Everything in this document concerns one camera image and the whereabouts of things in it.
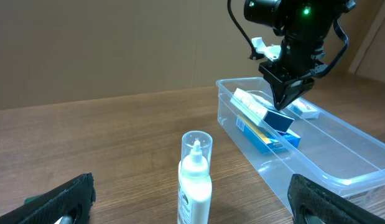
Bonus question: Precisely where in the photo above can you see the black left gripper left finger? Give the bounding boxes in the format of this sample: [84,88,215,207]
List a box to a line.
[0,173,96,224]

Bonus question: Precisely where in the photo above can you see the blue yellow medicine box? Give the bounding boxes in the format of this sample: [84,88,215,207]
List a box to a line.
[236,115,287,154]

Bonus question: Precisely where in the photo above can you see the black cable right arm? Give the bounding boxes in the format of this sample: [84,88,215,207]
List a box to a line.
[226,0,258,60]

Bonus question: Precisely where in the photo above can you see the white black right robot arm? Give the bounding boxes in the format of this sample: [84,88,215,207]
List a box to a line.
[244,0,385,223]

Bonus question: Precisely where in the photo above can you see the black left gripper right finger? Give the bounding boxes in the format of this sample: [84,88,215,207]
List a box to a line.
[287,174,385,224]

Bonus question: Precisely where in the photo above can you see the clear plastic container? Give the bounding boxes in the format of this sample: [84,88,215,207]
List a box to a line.
[216,77,385,209]

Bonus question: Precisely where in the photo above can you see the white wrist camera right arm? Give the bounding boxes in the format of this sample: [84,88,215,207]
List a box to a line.
[251,37,281,62]

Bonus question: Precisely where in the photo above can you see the white blue Hansaplast box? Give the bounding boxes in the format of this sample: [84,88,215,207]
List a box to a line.
[230,88,295,134]

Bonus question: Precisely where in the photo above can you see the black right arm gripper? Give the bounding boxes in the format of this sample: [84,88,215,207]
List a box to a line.
[259,37,328,111]

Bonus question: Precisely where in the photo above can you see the white glue bottle clear cap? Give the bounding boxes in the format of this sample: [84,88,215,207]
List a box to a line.
[177,131,213,224]

